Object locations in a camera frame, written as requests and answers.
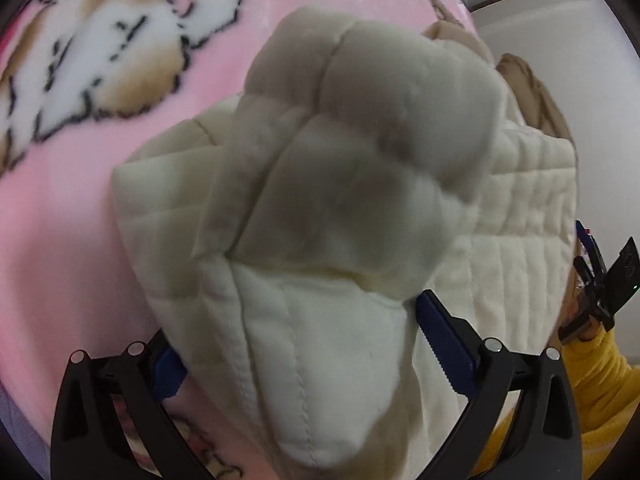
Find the pink cartoon print blanket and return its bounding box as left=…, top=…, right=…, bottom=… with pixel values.
left=1, top=0, right=476, bottom=479

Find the person's right hand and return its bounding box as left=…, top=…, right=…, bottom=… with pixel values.
left=560, top=238, right=601, bottom=344

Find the brown puffer jacket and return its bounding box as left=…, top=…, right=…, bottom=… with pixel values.
left=423, top=20, right=573, bottom=142

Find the yellow sleeve right forearm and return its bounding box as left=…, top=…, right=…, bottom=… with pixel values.
left=470, top=326, right=640, bottom=480

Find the cream quilted jacket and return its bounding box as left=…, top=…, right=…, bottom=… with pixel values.
left=112, top=8, right=577, bottom=479

